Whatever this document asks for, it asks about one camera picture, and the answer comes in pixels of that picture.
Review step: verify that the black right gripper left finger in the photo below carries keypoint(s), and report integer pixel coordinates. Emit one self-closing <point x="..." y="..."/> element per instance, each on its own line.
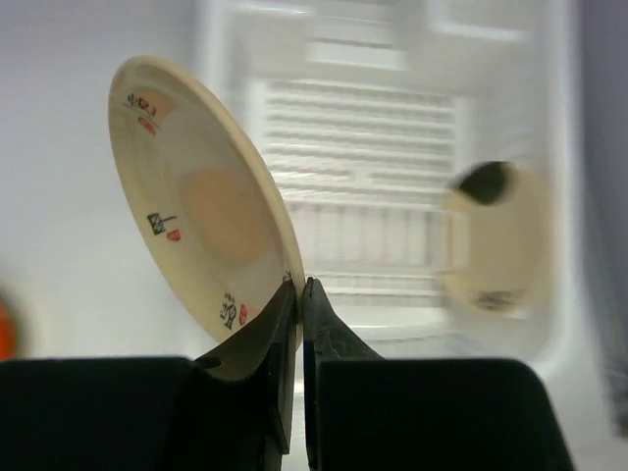
<point x="242" y="390"/>

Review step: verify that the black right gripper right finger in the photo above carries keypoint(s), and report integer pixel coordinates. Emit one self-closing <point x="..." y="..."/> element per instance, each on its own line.
<point x="326" y="337"/>

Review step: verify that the tan flower plate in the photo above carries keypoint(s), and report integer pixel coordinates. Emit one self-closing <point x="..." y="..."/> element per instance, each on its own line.
<point x="204" y="201"/>

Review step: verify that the beige plate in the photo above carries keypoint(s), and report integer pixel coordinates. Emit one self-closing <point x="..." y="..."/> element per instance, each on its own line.
<point x="497" y="238"/>

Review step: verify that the white plastic dish rack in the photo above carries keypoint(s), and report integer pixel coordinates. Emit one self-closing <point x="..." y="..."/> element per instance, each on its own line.
<point x="366" y="112"/>

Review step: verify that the orange plate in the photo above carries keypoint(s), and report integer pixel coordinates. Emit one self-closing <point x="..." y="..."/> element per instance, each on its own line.
<point x="13" y="337"/>

